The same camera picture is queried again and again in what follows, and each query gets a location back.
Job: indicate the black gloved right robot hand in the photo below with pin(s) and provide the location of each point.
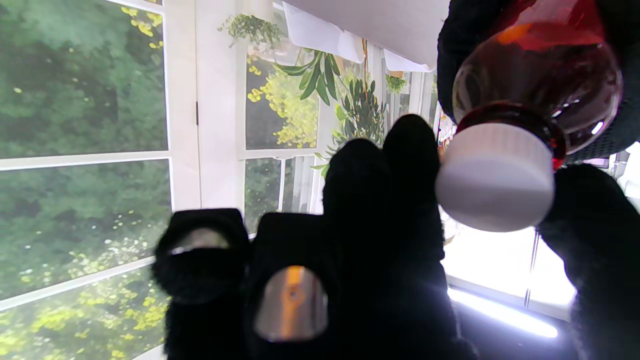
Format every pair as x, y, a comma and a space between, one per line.
360, 280

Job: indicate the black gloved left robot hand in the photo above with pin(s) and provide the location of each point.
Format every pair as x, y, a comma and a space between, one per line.
465, 50

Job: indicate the red transparent sample bottle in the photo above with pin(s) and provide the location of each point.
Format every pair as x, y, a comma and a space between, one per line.
540, 75

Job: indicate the white ribbed bottle cap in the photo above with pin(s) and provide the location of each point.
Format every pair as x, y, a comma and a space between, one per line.
495, 177

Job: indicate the ceiling light strip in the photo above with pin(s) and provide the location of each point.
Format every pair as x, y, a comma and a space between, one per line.
502, 312

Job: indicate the printed garden window backdrop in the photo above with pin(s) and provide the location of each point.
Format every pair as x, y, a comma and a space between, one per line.
150, 125

